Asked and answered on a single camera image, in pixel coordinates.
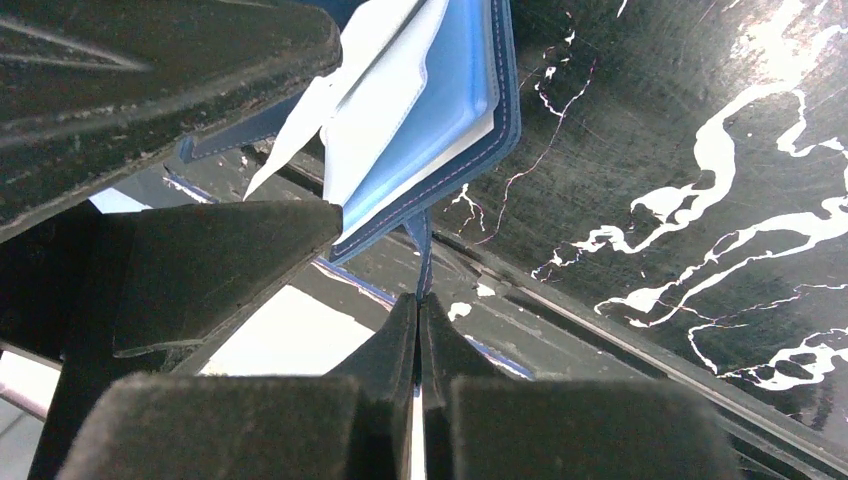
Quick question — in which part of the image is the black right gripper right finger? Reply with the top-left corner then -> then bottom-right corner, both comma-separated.
418,294 -> 741,479

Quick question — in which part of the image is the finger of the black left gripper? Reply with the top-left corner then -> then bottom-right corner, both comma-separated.
26,200 -> 341,479
1,1 -> 341,240

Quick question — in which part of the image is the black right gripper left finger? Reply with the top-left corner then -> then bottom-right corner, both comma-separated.
59,294 -> 417,479

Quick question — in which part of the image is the navy blue card holder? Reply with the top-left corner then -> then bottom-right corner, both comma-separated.
178,0 -> 521,296

